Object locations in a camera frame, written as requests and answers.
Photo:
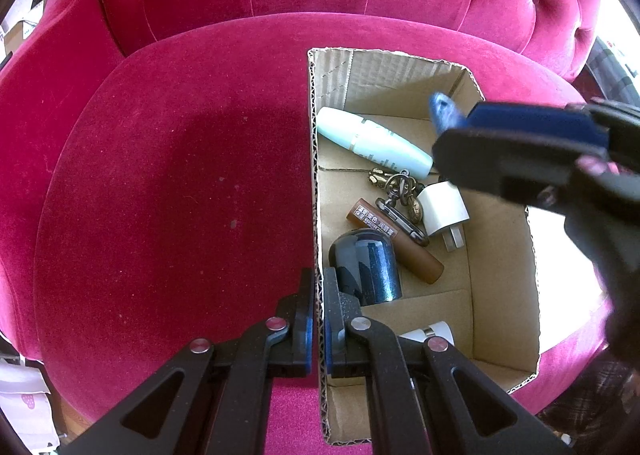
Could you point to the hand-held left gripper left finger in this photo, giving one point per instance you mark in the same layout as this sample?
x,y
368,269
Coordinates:
x,y
300,335

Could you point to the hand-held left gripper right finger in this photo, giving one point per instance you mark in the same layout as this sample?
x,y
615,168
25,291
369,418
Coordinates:
x,y
334,335

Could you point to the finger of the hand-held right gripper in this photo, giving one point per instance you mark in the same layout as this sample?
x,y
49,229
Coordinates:
x,y
500,160
540,122

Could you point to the blue key fob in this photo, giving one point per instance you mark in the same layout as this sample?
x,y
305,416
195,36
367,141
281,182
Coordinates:
x,y
442,110

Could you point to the white plug adapter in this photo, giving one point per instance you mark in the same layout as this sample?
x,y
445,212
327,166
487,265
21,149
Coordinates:
x,y
442,210

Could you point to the black glossy cylinder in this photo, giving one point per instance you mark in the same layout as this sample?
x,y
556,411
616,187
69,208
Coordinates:
x,y
367,265

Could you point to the small white card packet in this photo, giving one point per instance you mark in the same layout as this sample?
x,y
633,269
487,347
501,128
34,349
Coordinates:
x,y
417,332

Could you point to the cardboard box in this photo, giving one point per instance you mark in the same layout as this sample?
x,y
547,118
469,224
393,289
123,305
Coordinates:
x,y
500,260

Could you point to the brown tube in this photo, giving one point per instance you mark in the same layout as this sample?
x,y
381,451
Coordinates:
x,y
425,262

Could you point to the light blue tube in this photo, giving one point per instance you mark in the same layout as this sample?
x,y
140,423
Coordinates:
x,y
370,137

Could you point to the white cloth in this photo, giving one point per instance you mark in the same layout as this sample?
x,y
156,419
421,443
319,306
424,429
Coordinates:
x,y
555,295

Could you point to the dark plaid blanket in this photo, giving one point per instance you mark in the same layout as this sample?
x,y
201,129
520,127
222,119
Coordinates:
x,y
615,65

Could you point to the red tufted velvet sofa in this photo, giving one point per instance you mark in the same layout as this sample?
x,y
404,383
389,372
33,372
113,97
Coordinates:
x,y
175,185

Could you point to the pink printed cloth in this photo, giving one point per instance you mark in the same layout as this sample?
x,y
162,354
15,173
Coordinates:
x,y
22,400

